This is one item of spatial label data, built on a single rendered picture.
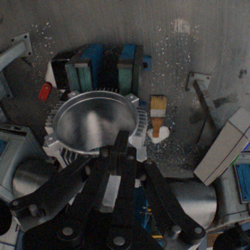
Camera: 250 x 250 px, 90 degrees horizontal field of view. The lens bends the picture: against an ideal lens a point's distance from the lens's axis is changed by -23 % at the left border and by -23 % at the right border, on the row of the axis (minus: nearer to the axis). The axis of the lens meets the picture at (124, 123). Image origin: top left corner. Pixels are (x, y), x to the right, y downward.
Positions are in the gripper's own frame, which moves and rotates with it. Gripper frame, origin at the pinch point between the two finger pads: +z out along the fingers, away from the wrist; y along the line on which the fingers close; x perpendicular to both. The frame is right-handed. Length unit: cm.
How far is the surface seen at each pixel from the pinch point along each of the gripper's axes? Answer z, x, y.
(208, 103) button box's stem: 18.8, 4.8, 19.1
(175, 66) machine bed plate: 27.4, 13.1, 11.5
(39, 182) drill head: 22.4, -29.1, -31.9
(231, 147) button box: 3.3, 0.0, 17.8
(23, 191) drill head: 19, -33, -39
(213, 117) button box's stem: 14.6, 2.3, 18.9
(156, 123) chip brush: 38.0, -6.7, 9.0
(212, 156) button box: 7.1, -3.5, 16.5
